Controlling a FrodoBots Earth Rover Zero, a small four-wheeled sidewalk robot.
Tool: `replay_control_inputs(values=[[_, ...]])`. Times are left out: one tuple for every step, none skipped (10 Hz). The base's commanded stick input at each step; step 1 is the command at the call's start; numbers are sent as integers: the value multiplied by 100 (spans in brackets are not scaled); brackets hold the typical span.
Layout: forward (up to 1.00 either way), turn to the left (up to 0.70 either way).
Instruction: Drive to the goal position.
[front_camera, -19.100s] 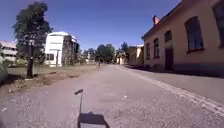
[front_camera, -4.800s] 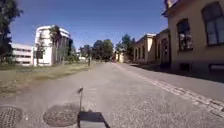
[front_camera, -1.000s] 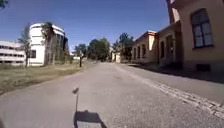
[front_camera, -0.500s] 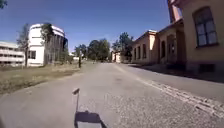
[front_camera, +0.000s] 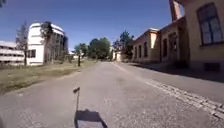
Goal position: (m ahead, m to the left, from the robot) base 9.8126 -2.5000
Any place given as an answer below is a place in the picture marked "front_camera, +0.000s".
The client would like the small pale building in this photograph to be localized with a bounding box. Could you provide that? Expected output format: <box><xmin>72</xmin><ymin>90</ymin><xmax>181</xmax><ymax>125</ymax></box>
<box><xmin>111</xmin><ymin>49</ymin><xmax>123</xmax><ymax>63</ymax></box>

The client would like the clump of green trees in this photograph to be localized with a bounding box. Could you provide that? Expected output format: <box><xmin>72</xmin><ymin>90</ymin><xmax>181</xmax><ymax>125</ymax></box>
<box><xmin>87</xmin><ymin>36</ymin><xmax>112</xmax><ymax>62</ymax></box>

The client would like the tall green tree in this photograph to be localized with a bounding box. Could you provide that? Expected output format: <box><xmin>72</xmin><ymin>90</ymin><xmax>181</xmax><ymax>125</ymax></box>
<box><xmin>112</xmin><ymin>29</ymin><xmax>135</xmax><ymax>63</ymax></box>

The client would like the grey asphalt road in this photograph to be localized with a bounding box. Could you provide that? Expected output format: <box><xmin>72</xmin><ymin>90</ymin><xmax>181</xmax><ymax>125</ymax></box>
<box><xmin>0</xmin><ymin>61</ymin><xmax>224</xmax><ymax>128</ymax></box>

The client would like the small tree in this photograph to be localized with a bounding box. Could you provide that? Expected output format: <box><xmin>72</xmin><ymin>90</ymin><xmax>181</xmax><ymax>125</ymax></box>
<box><xmin>73</xmin><ymin>42</ymin><xmax>89</xmax><ymax>68</ymax></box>

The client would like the tall white building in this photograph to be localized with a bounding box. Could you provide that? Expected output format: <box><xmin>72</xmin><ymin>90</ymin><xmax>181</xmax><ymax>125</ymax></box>
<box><xmin>25</xmin><ymin>21</ymin><xmax>69</xmax><ymax>66</ymax></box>

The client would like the dry grass area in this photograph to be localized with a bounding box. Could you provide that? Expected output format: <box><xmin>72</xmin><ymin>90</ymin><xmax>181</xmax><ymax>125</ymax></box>
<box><xmin>0</xmin><ymin>59</ymin><xmax>98</xmax><ymax>96</ymax></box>

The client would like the yellow building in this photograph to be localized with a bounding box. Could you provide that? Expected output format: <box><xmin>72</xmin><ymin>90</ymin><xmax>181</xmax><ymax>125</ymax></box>
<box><xmin>130</xmin><ymin>0</ymin><xmax>224</xmax><ymax>73</ymax></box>

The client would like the cobblestone strip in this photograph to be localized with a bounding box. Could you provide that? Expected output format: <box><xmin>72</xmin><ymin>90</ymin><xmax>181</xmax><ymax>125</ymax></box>
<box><xmin>113</xmin><ymin>62</ymin><xmax>224</xmax><ymax>121</ymax></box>

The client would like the thin tree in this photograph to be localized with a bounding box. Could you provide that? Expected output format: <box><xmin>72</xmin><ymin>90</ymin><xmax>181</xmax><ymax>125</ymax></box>
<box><xmin>14</xmin><ymin>21</ymin><xmax>31</xmax><ymax>67</ymax></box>

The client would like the low white building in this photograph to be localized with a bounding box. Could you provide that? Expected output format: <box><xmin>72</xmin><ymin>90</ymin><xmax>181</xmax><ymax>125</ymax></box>
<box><xmin>0</xmin><ymin>40</ymin><xmax>27</xmax><ymax>67</ymax></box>

